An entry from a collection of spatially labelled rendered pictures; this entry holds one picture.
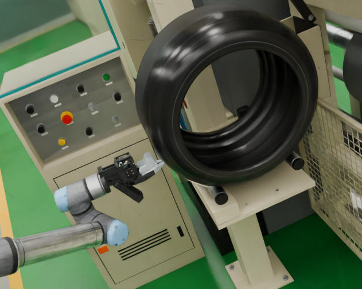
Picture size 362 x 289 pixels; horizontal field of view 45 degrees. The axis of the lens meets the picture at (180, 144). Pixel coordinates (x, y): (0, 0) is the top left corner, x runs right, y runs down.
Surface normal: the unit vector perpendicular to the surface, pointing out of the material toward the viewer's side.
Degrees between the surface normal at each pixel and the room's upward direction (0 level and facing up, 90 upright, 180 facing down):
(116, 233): 90
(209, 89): 90
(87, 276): 0
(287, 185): 0
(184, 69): 81
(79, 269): 0
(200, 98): 90
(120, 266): 90
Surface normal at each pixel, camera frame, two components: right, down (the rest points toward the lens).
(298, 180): -0.30, -0.81
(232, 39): 0.23, 0.27
